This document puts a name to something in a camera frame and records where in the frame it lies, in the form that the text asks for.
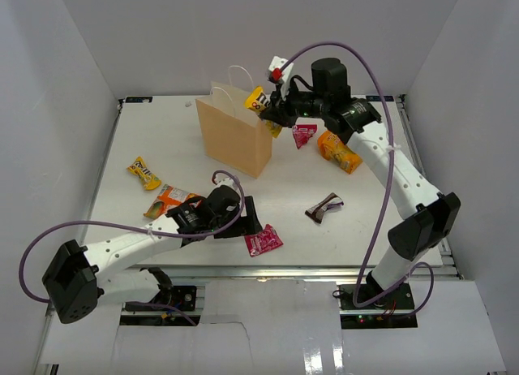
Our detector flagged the yellow m&m's packet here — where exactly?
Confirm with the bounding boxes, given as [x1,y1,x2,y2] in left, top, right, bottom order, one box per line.
[127,156,162,191]
[244,86,282,138]

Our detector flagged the brown paper bag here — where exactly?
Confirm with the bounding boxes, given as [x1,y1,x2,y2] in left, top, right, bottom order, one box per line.
[195,81,272,179]

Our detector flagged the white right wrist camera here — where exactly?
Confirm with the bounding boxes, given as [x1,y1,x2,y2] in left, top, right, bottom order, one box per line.
[268,56,294,100]

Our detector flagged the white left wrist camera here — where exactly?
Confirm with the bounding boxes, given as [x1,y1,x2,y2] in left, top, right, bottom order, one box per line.
[215,177,238,192]

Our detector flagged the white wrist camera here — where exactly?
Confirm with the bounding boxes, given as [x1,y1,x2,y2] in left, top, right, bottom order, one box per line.
[268,56,294,100]
[215,177,238,192]

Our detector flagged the blue label left corner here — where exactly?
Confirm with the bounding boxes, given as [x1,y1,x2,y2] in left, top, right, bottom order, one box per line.
[124,97,153,104]

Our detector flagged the orange yellow candy bag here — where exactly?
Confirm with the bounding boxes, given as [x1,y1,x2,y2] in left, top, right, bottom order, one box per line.
[317,131,362,174]

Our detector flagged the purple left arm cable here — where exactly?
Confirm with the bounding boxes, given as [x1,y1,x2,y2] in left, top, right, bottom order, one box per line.
[18,170,246,326]

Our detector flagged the pink snack packet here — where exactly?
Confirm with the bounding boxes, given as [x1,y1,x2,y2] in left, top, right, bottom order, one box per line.
[244,224,283,257]

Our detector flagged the red snack packet near bag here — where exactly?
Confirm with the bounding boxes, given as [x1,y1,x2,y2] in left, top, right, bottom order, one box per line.
[292,124,318,149]

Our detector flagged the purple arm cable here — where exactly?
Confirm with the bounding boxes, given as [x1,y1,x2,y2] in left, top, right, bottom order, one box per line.
[18,170,246,326]
[282,41,435,313]

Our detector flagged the blue label corner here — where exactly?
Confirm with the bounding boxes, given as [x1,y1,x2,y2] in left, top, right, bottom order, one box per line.
[124,97,153,104]
[366,95,395,102]

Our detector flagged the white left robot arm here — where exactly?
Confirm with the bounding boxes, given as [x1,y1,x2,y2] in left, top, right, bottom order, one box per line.
[42,183,262,324]

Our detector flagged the brown chocolate bar wrapper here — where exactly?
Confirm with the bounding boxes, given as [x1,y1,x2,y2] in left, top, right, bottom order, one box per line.
[305,192,344,224]

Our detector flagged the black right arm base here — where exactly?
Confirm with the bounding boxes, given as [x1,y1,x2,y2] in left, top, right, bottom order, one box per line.
[332,283,418,330]

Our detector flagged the orange Fox's candy bag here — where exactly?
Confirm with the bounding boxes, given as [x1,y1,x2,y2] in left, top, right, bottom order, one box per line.
[144,184,198,220]

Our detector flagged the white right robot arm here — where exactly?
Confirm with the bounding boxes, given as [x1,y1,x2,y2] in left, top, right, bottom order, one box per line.
[259,56,461,309]

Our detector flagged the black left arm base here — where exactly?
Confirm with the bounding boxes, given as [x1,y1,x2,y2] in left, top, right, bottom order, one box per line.
[120,283,199,325]

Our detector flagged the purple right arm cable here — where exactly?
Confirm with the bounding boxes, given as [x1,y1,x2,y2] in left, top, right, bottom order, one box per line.
[282,41,435,313]

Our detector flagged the yellow M&M's packet on table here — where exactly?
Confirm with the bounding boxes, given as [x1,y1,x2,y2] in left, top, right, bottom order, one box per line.
[127,156,162,191]

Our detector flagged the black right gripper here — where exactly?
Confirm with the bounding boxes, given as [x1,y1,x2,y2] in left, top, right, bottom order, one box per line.
[262,78,330,128]

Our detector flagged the blue label right corner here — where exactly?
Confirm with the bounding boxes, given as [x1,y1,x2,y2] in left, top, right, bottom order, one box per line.
[366,95,395,102]

